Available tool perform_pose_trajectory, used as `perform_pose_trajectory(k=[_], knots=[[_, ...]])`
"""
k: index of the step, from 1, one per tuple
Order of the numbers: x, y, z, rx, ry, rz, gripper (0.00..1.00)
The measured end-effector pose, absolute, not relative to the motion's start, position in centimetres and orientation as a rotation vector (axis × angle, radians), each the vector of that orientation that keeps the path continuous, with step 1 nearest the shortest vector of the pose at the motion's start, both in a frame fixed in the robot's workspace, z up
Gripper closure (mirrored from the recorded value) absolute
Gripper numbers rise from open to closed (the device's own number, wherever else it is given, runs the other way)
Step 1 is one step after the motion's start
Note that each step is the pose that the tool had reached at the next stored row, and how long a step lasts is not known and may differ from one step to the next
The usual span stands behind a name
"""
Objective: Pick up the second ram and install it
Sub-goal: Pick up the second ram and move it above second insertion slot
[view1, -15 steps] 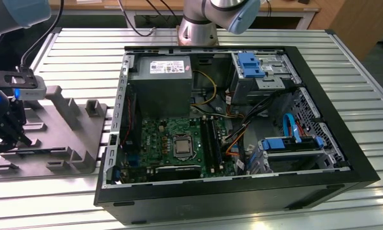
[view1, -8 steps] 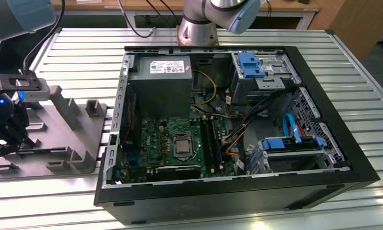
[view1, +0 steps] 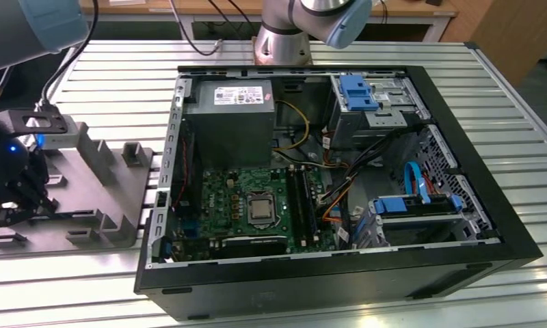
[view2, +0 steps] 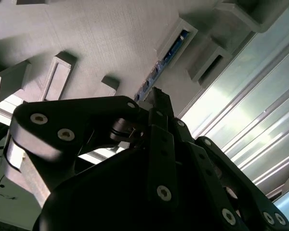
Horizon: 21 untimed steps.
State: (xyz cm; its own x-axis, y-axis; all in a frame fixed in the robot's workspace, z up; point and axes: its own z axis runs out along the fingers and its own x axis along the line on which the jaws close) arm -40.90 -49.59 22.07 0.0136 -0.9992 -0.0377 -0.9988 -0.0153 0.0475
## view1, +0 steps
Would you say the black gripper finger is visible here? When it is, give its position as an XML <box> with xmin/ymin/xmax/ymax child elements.
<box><xmin>0</xmin><ymin>200</ymin><xmax>33</xmax><ymax>229</ymax></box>
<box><xmin>1</xmin><ymin>160</ymin><xmax>59</xmax><ymax>223</ymax></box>

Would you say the black RAM slot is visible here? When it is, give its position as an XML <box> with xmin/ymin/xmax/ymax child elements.
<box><xmin>286</xmin><ymin>165</ymin><xmax>302</xmax><ymax>247</ymax></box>

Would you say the grey parts rack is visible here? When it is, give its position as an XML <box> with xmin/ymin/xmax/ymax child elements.
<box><xmin>0</xmin><ymin>121</ymin><xmax>160</xmax><ymax>256</ymax></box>

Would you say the green motherboard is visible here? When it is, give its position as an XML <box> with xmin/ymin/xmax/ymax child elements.
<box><xmin>175</xmin><ymin>165</ymin><xmax>347</xmax><ymax>260</ymax></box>

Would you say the grey power supply unit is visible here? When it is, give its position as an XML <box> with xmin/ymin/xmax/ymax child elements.
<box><xmin>184</xmin><ymin>80</ymin><xmax>278</xmax><ymax>170</ymax></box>

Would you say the black graphics card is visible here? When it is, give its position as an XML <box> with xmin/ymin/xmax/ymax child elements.
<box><xmin>208</xmin><ymin>235</ymin><xmax>288</xmax><ymax>259</ymax></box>

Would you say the silver CPU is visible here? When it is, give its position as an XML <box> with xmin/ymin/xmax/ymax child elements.
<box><xmin>250</xmin><ymin>199</ymin><xmax>275</xmax><ymax>220</ymax></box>

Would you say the CPU socket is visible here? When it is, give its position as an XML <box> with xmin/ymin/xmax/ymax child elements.
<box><xmin>244</xmin><ymin>191</ymin><xmax>283</xmax><ymax>230</ymax></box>

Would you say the black PC case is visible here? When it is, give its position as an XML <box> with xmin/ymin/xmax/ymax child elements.
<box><xmin>133</xmin><ymin>64</ymin><xmax>543</xmax><ymax>322</ymax></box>

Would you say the blue carrier with disk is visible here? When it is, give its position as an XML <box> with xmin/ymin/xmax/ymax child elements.
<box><xmin>372</xmin><ymin>194</ymin><xmax>465</xmax><ymax>218</ymax></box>

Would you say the metal drive cage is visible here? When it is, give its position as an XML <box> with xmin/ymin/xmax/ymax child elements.
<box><xmin>327</xmin><ymin>73</ymin><xmax>433</xmax><ymax>148</ymax></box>

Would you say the silver disk bay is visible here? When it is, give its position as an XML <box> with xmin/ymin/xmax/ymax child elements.
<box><xmin>367</xmin><ymin>196</ymin><xmax>487</xmax><ymax>250</ymax></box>

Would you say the wooden cabinet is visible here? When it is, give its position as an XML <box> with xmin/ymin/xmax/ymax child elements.
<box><xmin>455</xmin><ymin>0</ymin><xmax>547</xmax><ymax>86</ymax></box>

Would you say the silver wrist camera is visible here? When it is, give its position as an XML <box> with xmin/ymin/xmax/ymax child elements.
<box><xmin>0</xmin><ymin>108</ymin><xmax>83</xmax><ymax>150</ymax></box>

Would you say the black camera cable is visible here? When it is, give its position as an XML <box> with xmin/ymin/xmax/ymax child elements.
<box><xmin>167</xmin><ymin>0</ymin><xmax>256</xmax><ymax>57</ymax></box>
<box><xmin>39</xmin><ymin>0</ymin><xmax>100</xmax><ymax>110</ymax></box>

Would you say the orange wire bundle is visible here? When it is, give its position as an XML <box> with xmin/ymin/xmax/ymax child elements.
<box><xmin>322</xmin><ymin>186</ymin><xmax>352</xmax><ymax>225</ymax></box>

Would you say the blue SATA wire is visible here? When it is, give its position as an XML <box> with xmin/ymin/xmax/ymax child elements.
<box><xmin>350</xmin><ymin>217</ymin><xmax>367</xmax><ymax>247</ymax></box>
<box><xmin>404</xmin><ymin>161</ymin><xmax>433</xmax><ymax>205</ymax></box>

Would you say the black cable bundle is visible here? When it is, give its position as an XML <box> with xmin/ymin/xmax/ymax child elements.
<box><xmin>318</xmin><ymin>128</ymin><xmax>404</xmax><ymax>206</ymax></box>

